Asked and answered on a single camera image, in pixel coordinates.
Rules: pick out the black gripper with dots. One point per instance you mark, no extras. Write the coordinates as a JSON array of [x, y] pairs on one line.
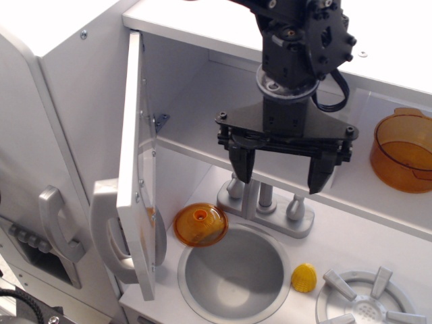
[[295, 129]]

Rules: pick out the white toy microwave door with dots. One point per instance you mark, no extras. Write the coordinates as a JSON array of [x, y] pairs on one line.
[[136, 185]]

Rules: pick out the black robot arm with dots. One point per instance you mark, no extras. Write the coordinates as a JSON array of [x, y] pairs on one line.
[[304, 44]]

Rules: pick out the grey toy faucet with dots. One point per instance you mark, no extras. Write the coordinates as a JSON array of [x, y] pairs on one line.
[[256, 201]]

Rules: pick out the orange transparent pot lid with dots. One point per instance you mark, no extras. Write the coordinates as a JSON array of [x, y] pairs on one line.
[[200, 224]]

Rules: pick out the yellow toy corn piece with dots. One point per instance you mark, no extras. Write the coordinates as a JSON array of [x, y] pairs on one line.
[[304, 278]]

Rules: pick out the orange transparent toy pot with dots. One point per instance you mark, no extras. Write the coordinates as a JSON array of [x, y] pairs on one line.
[[401, 151]]

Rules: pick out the grey round toy sink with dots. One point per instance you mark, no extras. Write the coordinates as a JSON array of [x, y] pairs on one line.
[[244, 278]]

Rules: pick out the grey toy stove burner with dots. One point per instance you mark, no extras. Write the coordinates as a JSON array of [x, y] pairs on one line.
[[364, 297]]

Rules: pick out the white toy kitchen cabinet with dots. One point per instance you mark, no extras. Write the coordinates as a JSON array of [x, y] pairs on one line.
[[179, 162]]

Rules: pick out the grey ice dispenser panel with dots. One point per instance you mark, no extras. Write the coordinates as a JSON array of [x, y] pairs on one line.
[[39, 253]]

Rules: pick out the grey microwave door handle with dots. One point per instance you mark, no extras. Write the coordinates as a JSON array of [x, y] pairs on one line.
[[129, 237]]

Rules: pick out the grey fridge door handle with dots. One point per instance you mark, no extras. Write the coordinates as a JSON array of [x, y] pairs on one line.
[[50, 204]]

